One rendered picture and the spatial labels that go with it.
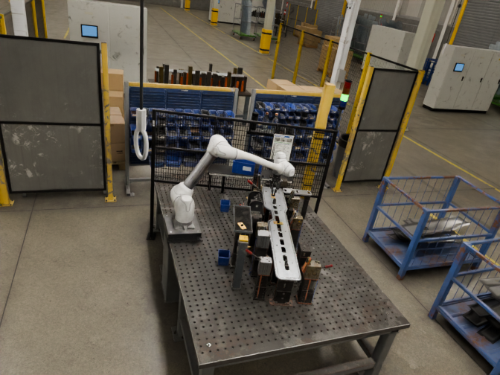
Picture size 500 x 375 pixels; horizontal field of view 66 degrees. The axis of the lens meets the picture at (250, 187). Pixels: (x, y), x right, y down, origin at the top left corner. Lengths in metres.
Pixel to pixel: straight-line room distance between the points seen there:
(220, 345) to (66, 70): 3.41
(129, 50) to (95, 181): 4.91
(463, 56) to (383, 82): 8.09
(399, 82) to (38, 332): 5.44
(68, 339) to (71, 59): 2.86
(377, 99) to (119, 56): 5.96
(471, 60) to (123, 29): 10.29
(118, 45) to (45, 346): 7.22
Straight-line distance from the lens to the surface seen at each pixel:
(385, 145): 6.62
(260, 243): 2.98
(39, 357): 3.65
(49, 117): 5.02
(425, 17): 10.51
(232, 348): 2.68
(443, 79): 13.82
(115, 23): 9.58
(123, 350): 3.57
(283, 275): 2.79
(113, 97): 7.26
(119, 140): 6.05
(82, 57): 4.80
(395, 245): 5.18
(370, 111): 6.16
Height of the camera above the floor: 2.76
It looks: 27 degrees down
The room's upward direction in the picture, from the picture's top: 9 degrees clockwise
